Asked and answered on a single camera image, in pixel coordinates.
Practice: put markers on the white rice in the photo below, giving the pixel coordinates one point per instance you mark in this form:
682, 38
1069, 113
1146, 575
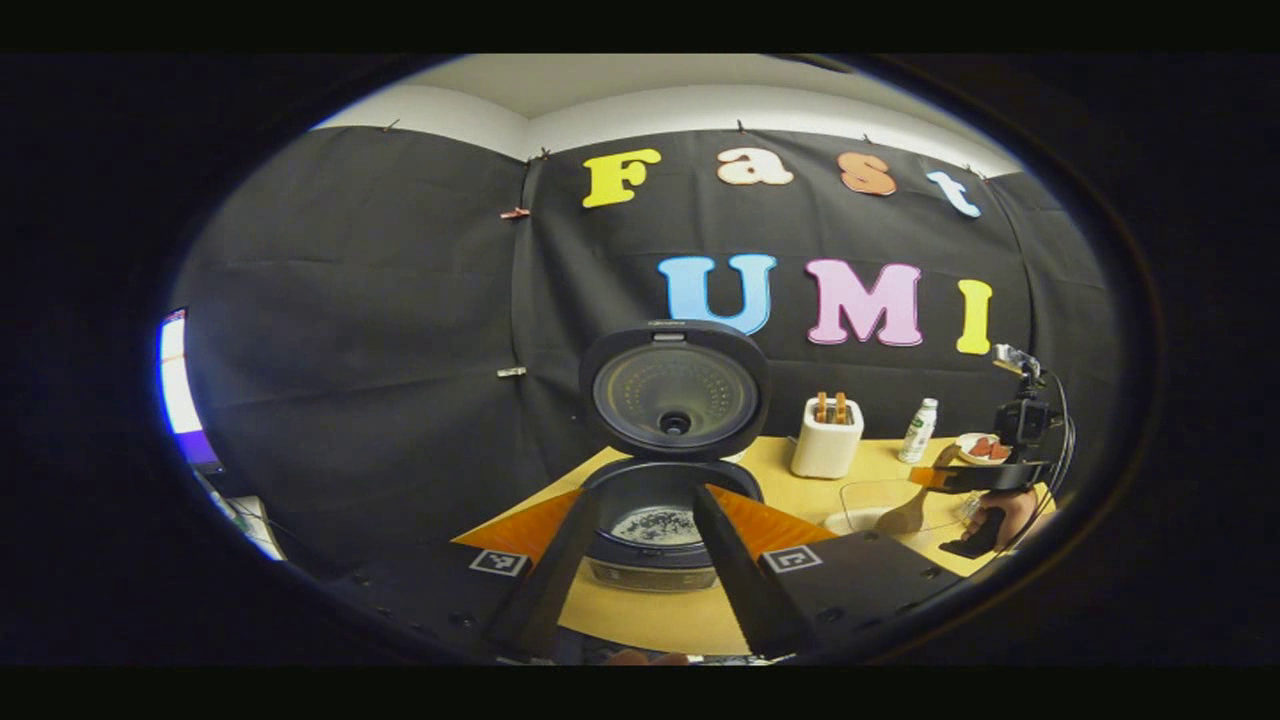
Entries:
860, 522

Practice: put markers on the dark blue rice cooker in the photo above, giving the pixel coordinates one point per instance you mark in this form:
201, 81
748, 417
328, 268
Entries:
675, 400

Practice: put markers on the computer monitor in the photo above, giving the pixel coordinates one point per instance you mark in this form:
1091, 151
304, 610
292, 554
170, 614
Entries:
180, 390

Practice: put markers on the white toaster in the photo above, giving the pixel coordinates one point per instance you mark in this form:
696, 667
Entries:
825, 450

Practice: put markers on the toasted bread slice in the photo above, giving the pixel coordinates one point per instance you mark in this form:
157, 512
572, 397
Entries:
841, 407
821, 406

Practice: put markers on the white drink bottle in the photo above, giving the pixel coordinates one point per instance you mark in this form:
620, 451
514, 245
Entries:
917, 435

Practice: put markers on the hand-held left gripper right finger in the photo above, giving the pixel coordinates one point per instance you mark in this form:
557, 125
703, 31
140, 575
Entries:
740, 580

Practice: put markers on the white round plate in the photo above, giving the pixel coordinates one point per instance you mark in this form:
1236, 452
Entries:
963, 452

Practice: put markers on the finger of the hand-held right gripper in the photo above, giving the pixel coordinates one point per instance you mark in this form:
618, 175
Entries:
930, 478

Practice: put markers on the clear chopstick holder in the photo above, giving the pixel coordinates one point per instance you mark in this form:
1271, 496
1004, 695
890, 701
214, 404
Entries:
968, 507

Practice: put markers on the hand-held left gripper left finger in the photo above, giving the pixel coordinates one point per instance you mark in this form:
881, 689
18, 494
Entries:
560, 580

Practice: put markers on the wooden spoon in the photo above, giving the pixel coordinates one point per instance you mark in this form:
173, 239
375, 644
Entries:
900, 518

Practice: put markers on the white desk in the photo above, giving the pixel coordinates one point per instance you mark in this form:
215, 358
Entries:
250, 520

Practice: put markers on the black backdrop cloth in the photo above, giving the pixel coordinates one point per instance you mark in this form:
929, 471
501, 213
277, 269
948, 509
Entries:
350, 330

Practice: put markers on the clear plastic box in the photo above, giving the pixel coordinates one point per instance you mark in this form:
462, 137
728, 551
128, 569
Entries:
860, 495

